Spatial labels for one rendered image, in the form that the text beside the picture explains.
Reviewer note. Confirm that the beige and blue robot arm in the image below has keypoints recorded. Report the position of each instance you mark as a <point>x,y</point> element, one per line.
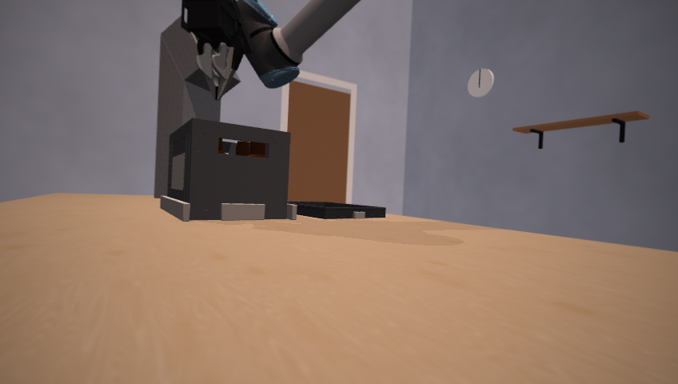
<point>278,51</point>

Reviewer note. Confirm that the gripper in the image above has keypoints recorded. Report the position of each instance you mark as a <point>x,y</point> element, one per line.
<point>225,33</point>

